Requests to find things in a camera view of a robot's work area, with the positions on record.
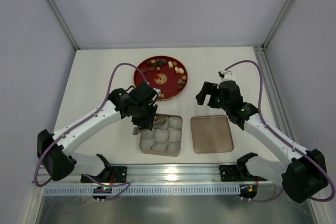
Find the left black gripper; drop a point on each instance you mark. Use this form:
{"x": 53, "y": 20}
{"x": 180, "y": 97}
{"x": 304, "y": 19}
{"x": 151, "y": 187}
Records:
{"x": 144, "y": 120}

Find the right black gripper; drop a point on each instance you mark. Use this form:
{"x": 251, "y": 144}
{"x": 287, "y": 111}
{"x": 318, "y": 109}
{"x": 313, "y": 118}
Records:
{"x": 212, "y": 95}

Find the metal serving tongs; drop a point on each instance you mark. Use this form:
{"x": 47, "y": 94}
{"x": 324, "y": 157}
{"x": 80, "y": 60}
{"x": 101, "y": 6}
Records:
{"x": 158, "y": 120}

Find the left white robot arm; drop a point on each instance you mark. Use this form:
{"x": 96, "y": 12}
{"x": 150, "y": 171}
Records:
{"x": 57, "y": 150}

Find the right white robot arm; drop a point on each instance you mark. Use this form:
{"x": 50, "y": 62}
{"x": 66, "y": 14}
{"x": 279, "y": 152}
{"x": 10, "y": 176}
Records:
{"x": 301, "y": 173}

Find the white heart chocolate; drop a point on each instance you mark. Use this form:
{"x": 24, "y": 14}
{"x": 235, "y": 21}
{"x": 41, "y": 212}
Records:
{"x": 179, "y": 70}

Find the red round tray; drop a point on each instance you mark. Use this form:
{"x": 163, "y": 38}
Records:
{"x": 160, "y": 74}

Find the gold tin lid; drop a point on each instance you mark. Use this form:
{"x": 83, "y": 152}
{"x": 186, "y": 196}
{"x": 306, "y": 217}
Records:
{"x": 211, "y": 134}

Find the gold tin box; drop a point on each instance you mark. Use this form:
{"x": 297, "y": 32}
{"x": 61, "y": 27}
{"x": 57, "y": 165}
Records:
{"x": 163, "y": 140}

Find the perforated metal strip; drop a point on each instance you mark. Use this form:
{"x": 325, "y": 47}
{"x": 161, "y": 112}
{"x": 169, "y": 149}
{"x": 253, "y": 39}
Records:
{"x": 143, "y": 190}

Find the aluminium front rail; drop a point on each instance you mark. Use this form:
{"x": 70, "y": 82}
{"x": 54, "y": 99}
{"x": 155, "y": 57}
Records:
{"x": 172, "y": 172}

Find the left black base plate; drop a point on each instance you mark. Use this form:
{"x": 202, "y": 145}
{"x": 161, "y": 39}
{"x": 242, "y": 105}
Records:
{"x": 118, "y": 174}

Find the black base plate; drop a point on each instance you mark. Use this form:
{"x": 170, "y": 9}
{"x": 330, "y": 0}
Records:
{"x": 118, "y": 174}
{"x": 235, "y": 173}

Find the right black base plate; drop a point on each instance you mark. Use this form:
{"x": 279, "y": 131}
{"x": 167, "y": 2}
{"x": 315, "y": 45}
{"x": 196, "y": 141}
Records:
{"x": 235, "y": 173}

